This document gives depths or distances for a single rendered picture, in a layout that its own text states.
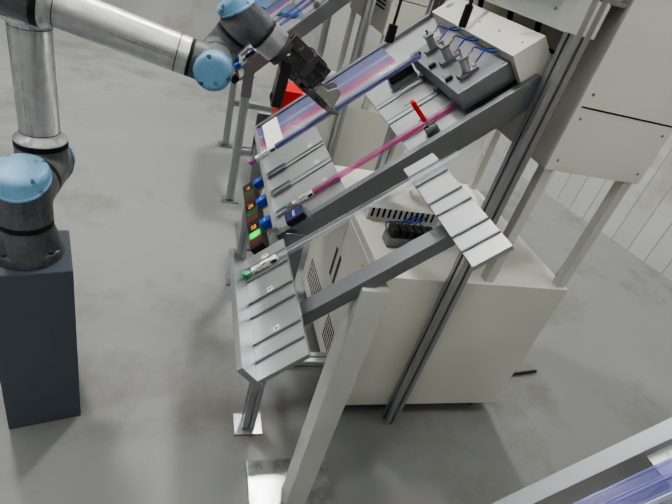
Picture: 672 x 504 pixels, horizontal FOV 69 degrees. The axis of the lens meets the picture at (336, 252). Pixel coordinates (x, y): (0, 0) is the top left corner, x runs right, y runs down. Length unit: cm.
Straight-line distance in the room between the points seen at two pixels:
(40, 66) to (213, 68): 41
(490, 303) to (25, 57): 136
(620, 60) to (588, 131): 17
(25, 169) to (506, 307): 135
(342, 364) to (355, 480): 65
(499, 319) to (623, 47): 83
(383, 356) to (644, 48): 106
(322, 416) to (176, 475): 54
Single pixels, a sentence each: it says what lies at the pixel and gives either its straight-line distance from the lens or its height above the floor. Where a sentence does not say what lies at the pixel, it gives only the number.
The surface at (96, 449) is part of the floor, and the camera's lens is 165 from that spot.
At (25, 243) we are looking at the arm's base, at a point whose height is 62.
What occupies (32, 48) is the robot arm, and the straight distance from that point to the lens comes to 127.
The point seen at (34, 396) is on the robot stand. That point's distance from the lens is 162.
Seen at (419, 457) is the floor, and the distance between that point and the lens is 180.
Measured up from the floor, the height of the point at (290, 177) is 76.
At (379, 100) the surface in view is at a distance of 150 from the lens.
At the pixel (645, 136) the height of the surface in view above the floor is 113.
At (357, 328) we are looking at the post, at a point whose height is 72.
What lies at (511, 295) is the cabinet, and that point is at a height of 58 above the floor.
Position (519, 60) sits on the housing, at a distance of 123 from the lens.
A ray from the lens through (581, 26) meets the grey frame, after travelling 121.
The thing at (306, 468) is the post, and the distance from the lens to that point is 140.
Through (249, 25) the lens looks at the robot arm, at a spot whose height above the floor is 115.
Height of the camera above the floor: 137
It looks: 32 degrees down
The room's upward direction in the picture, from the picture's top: 17 degrees clockwise
